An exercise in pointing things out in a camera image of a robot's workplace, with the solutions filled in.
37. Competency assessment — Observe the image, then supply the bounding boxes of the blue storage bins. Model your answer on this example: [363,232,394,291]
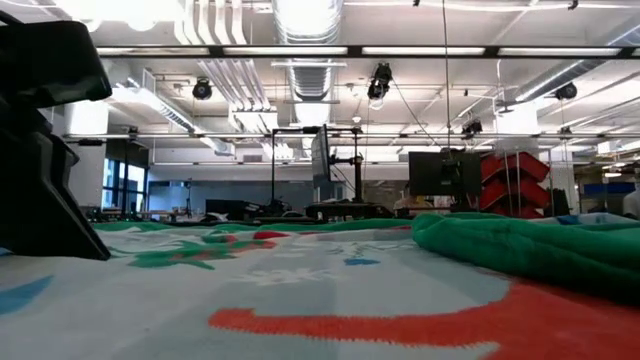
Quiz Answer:
[583,180,637,196]

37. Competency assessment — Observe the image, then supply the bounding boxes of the black tabletop equipment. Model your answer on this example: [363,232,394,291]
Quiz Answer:
[204,198,301,222]

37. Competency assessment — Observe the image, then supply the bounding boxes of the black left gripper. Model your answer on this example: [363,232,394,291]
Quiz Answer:
[0,97,112,262]

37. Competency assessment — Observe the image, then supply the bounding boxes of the thin black metal frame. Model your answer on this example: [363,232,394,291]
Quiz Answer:
[270,125,321,206]

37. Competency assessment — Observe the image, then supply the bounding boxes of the red stacked storage bins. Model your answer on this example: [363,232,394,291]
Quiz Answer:
[478,151,551,220]

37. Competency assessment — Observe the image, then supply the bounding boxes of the thin hanging cable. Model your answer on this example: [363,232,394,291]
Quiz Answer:
[441,0,451,151]

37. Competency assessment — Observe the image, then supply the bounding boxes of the person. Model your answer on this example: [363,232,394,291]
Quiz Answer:
[622,174,640,221]

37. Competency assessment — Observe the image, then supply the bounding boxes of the wide black monitor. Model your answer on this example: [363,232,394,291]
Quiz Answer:
[408,149,482,197]

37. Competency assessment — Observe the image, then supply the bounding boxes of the dinosaur print towel green back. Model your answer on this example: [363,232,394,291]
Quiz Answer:
[0,211,640,360]

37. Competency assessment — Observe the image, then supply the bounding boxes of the silver corrugated ventilation duct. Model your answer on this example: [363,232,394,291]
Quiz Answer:
[272,0,347,101]

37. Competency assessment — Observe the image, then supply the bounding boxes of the black rolling monitor stand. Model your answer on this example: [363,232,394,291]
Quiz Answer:
[329,127,366,204]

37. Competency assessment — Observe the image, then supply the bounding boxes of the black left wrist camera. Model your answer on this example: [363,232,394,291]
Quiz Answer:
[0,10,113,109]

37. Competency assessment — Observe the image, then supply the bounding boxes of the glass window panes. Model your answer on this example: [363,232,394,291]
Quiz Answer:
[101,158,149,211]

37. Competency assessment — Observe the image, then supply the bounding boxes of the long ceiling light bar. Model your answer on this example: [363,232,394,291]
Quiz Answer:
[94,44,640,58]

